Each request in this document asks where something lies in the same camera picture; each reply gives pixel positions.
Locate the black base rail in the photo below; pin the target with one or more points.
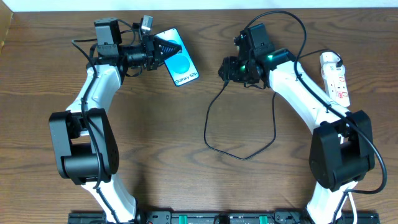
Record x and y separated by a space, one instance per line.
281 216

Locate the white power strip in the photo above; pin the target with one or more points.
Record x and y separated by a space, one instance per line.
335 87

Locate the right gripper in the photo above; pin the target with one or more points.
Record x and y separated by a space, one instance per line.
225 70

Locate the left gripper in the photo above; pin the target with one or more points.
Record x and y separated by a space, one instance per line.
151 53

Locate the blue Galaxy smartphone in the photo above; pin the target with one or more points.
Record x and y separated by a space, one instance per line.
180 66

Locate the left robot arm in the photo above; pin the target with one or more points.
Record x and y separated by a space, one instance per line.
85 148

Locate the white USB charger plug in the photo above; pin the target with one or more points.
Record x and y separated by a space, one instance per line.
331 70

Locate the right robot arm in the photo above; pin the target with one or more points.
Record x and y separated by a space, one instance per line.
341 151

